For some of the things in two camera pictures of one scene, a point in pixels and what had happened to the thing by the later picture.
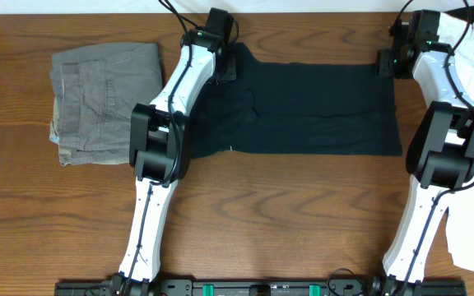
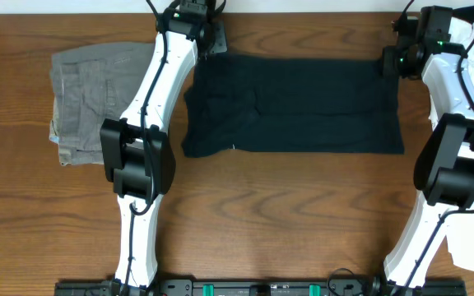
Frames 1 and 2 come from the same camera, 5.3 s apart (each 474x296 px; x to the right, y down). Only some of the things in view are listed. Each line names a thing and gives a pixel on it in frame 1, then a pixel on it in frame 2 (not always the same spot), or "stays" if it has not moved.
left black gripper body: x=229 y=72 to x=218 y=39
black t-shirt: x=279 y=108 stays
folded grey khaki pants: x=95 y=89 stays
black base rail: x=260 y=288 stays
